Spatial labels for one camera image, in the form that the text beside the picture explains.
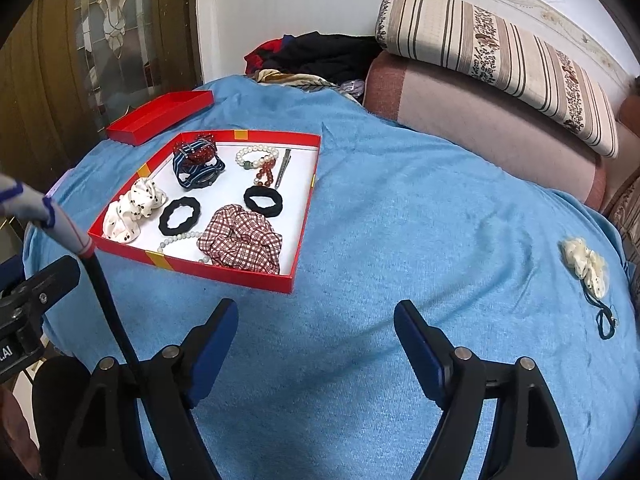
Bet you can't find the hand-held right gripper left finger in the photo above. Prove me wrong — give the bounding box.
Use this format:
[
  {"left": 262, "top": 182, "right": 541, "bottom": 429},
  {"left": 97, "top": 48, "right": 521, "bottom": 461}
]
[{"left": 37, "top": 298, "right": 239, "bottom": 480}]

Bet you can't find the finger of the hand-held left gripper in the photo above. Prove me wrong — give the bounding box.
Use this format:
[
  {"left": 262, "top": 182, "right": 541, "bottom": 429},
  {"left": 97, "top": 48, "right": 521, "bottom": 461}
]
[{"left": 14, "top": 255, "right": 81, "bottom": 312}]

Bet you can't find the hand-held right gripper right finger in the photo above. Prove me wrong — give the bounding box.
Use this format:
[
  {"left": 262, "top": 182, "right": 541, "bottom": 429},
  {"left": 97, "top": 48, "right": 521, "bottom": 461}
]
[{"left": 394, "top": 299, "right": 569, "bottom": 480}]

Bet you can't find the black hair tie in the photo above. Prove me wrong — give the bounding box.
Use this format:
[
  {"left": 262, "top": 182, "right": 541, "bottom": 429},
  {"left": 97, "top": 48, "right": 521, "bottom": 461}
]
[
  {"left": 243, "top": 184, "right": 285, "bottom": 219},
  {"left": 158, "top": 196, "right": 202, "bottom": 237}
]

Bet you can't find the red jewelry box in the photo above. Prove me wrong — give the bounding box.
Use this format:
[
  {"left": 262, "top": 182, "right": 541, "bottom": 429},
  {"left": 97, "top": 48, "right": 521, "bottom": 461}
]
[{"left": 87, "top": 129, "right": 322, "bottom": 295}]

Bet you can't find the blue striped scrunchie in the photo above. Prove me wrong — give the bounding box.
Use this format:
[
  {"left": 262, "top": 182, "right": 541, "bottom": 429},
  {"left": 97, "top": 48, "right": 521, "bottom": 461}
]
[{"left": 172, "top": 147, "right": 226, "bottom": 192}]

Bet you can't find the red bead bracelet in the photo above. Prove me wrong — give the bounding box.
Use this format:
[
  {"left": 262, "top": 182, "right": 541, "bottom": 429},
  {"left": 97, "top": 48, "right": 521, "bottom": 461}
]
[{"left": 253, "top": 156, "right": 276, "bottom": 187}]

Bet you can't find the silver metal hair clip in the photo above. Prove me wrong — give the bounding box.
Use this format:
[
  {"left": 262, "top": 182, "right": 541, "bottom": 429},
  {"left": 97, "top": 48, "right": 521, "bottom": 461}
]
[{"left": 273, "top": 148, "right": 294, "bottom": 190}]

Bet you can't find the red polka-dot scrunchie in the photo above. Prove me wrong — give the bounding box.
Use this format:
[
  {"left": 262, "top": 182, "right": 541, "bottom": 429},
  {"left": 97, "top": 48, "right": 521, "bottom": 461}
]
[{"left": 173, "top": 132, "right": 217, "bottom": 164}]

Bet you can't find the white pearl bracelet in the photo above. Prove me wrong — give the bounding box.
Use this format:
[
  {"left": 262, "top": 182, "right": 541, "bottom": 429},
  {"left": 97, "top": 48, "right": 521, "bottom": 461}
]
[{"left": 234, "top": 143, "right": 280, "bottom": 171}]

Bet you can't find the red plaid scrunchie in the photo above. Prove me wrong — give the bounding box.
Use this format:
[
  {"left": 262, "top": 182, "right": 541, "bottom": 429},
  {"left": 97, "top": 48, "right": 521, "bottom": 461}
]
[{"left": 196, "top": 203, "right": 284, "bottom": 275}]

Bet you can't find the white polka-dot scrunchie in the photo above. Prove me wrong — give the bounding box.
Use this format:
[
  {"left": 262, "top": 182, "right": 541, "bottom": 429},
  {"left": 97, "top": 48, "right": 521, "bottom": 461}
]
[{"left": 102, "top": 177, "right": 169, "bottom": 245}]

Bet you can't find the blue blanket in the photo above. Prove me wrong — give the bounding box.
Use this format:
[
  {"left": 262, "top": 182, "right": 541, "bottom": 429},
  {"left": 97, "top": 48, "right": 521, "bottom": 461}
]
[{"left": 22, "top": 75, "right": 640, "bottom": 480}]

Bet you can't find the cream scrunchie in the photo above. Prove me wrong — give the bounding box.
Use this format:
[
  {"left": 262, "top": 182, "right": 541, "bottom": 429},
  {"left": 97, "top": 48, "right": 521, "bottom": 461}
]
[{"left": 559, "top": 236, "right": 609, "bottom": 299}]

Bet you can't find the red box lid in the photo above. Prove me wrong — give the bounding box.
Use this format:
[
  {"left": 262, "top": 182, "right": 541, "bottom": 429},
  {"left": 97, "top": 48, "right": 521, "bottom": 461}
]
[{"left": 105, "top": 89, "right": 215, "bottom": 147}]

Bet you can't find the wooden cabinet with glass door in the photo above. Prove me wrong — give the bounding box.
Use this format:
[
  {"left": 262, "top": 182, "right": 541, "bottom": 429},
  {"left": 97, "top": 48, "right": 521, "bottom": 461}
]
[{"left": 0, "top": 0, "right": 204, "bottom": 261}]

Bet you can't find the pink folded blanket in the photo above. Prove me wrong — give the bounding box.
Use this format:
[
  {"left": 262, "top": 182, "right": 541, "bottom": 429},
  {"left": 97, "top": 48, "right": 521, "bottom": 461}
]
[{"left": 362, "top": 51, "right": 609, "bottom": 211}]

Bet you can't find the beige patterned cushion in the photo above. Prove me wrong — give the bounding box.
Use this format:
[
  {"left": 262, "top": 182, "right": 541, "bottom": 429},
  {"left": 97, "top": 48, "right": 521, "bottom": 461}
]
[{"left": 607, "top": 169, "right": 640, "bottom": 252}]

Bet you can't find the patterned beige scarf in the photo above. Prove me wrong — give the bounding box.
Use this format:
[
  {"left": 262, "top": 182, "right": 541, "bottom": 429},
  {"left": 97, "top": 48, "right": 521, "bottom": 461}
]
[{"left": 252, "top": 68, "right": 361, "bottom": 104}]

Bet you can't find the red and blue garment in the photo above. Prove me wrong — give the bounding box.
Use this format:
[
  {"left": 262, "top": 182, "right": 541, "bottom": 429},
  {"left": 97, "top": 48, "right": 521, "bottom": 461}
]
[{"left": 243, "top": 37, "right": 286, "bottom": 76}]

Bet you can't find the striped beige pillow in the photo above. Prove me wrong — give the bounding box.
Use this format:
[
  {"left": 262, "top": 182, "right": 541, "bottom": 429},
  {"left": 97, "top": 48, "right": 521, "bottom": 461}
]
[{"left": 374, "top": 0, "right": 621, "bottom": 160}]

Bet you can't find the black garment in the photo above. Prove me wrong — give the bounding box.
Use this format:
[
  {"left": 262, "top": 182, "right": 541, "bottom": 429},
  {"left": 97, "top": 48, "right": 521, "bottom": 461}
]
[{"left": 272, "top": 31, "right": 384, "bottom": 86}]

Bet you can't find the pale bead bracelet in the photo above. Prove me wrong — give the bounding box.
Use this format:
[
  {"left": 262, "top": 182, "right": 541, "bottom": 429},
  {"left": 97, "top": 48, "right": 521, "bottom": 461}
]
[{"left": 157, "top": 230, "right": 214, "bottom": 266}]

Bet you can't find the dark cord hair tie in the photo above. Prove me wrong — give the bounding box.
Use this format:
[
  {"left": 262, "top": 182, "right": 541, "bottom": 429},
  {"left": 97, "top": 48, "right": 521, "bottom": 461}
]
[{"left": 582, "top": 292, "right": 621, "bottom": 341}]

